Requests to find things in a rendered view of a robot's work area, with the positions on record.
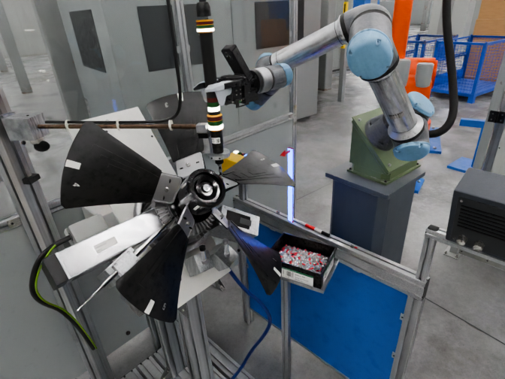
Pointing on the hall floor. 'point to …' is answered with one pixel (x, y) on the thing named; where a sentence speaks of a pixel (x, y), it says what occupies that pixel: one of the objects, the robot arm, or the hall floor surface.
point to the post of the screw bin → (285, 328)
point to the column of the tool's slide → (95, 368)
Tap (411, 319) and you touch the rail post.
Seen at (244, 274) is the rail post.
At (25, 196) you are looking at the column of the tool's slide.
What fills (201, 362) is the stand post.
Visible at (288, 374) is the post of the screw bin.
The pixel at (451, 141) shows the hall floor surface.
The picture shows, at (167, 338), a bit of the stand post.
